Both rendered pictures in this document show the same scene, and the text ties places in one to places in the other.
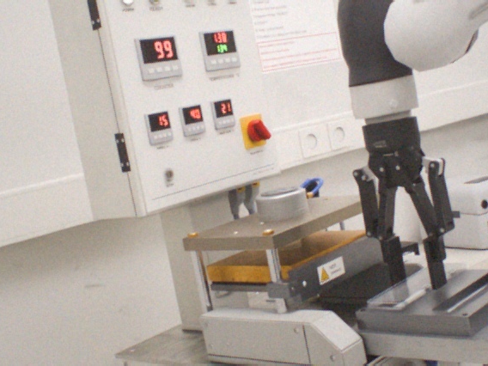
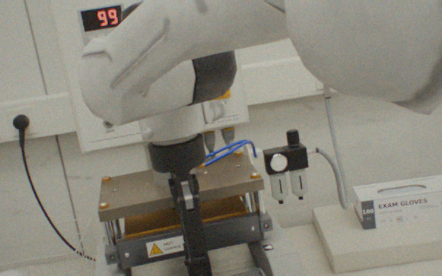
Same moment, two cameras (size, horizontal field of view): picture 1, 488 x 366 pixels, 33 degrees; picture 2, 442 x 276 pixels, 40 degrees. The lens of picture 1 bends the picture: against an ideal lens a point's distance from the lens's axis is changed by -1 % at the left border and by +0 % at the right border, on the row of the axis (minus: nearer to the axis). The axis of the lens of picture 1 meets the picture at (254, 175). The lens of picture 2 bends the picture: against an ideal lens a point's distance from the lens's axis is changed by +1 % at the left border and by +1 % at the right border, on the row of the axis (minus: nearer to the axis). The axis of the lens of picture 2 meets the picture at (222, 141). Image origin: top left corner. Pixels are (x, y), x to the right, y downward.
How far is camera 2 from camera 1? 94 cm
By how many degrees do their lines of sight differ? 41
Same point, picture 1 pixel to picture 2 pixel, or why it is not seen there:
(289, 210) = (164, 179)
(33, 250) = not seen: hidden behind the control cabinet
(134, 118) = (74, 77)
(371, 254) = (230, 236)
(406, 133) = (167, 161)
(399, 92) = (155, 122)
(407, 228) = not seen: outside the picture
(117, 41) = (58, 13)
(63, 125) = not seen: hidden behind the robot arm
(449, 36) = (101, 101)
